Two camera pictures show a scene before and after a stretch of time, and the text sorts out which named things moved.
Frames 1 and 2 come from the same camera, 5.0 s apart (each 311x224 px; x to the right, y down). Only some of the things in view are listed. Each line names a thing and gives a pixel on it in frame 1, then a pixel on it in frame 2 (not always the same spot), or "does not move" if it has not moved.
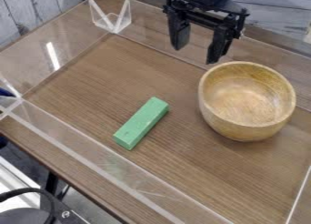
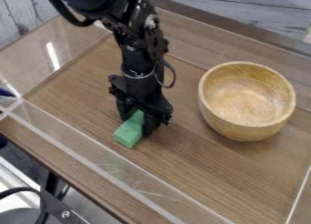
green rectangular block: (142, 122) does not move
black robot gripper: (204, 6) → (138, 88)
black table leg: (51, 184) does not move
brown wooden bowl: (246, 100) does not move
